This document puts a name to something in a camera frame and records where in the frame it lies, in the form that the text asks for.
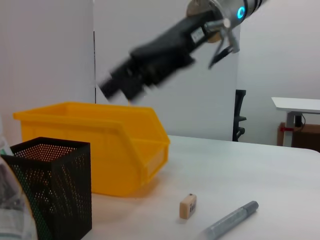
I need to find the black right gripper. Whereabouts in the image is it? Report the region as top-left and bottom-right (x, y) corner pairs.
(98, 10), (221, 104)

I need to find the grey marker pen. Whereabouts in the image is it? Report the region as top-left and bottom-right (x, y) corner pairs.
(199, 200), (260, 240)

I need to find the black mesh pen holder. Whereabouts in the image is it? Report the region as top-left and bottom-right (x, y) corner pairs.
(0, 136), (93, 240)

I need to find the beige eraser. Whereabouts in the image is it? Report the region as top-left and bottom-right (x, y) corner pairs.
(179, 193), (198, 221)

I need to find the white background desk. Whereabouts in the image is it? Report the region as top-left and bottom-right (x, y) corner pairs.
(271, 96), (320, 147)

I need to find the yellow plastic bin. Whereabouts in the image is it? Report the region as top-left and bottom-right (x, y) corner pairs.
(12, 101), (171, 198)

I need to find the black office chair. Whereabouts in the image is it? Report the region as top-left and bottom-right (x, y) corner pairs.
(232, 89), (248, 143)

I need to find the brown cabinet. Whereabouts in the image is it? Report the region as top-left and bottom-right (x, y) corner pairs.
(277, 121), (320, 151)

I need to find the right gripper cable with connector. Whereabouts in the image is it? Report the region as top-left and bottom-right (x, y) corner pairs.
(203, 17), (241, 70)

